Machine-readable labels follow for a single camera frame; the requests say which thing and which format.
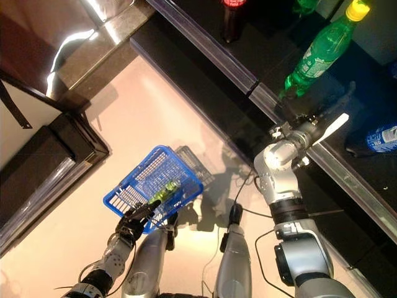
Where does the brown steel-clad pillar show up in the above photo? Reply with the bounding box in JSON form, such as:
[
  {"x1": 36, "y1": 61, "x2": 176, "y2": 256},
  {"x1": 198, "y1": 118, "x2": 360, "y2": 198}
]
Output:
[{"x1": 0, "y1": 0, "x2": 156, "y2": 103}]

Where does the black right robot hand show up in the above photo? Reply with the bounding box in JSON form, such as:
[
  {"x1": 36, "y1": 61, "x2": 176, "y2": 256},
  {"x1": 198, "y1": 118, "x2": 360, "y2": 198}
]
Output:
[{"x1": 274, "y1": 89, "x2": 320, "y2": 125}]

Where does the black shelf base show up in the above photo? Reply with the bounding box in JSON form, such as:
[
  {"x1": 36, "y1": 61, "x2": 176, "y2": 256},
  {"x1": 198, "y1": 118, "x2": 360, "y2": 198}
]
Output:
[{"x1": 129, "y1": 14, "x2": 397, "y2": 298}]

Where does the blue plastic shopping basket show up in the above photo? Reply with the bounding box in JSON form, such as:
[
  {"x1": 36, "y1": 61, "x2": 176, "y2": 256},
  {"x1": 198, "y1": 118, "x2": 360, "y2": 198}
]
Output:
[{"x1": 102, "y1": 145, "x2": 205, "y2": 234}]

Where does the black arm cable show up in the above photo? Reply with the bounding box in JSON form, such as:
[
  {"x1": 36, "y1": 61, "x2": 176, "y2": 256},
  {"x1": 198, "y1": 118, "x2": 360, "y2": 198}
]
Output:
[
  {"x1": 234, "y1": 175, "x2": 295, "y2": 298},
  {"x1": 77, "y1": 242, "x2": 138, "y2": 296}
]

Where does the dark cola bottle red label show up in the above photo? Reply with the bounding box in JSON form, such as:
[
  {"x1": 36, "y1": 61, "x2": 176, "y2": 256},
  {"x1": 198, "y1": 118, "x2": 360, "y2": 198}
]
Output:
[{"x1": 220, "y1": 0, "x2": 249, "y2": 44}]

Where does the silver right robot leg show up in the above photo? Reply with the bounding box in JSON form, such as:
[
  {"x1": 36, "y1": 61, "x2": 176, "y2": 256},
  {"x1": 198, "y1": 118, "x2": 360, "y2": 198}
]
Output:
[{"x1": 213, "y1": 203, "x2": 252, "y2": 298}]

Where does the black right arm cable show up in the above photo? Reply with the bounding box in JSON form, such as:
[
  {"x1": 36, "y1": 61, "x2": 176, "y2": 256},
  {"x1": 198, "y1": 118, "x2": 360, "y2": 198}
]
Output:
[{"x1": 234, "y1": 175, "x2": 295, "y2": 298}]

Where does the black hanging strap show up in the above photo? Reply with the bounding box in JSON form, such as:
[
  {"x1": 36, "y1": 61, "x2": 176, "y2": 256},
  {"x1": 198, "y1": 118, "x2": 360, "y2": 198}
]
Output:
[{"x1": 0, "y1": 79, "x2": 33, "y2": 130}]

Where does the silver left robot leg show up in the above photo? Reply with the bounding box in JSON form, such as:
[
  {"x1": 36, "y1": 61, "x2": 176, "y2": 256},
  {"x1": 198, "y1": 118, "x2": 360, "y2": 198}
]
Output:
[{"x1": 122, "y1": 214, "x2": 180, "y2": 298}]

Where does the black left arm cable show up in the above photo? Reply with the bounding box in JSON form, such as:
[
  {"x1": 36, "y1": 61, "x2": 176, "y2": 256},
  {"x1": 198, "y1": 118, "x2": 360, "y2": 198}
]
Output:
[{"x1": 77, "y1": 242, "x2": 138, "y2": 296}]

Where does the dark cola bottle blue label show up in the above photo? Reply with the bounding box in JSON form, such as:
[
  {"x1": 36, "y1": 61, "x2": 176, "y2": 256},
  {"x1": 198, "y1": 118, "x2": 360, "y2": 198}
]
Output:
[{"x1": 346, "y1": 122, "x2": 397, "y2": 156}]

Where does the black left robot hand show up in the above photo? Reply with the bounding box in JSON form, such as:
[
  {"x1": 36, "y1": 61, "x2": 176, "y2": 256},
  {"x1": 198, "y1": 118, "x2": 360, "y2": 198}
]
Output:
[{"x1": 115, "y1": 199, "x2": 162, "y2": 246}]

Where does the black middle shelf board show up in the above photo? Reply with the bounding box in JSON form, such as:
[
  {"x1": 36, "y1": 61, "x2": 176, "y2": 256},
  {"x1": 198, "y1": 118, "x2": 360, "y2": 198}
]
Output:
[{"x1": 145, "y1": 0, "x2": 397, "y2": 246}]

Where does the silver robot leg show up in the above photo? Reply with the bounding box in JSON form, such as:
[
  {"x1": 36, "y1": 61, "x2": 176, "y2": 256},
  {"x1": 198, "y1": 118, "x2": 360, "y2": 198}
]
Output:
[
  {"x1": 213, "y1": 203, "x2": 252, "y2": 298},
  {"x1": 122, "y1": 214, "x2": 180, "y2": 298}
]

